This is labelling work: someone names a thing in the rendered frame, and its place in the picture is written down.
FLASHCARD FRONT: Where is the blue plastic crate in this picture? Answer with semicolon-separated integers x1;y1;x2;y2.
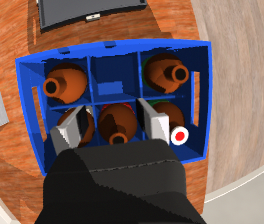
15;39;213;176

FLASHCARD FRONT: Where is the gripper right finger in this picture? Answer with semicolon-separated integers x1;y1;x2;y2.
135;98;169;144

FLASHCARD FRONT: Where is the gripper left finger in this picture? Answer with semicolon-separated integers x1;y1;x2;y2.
50;105;89;156

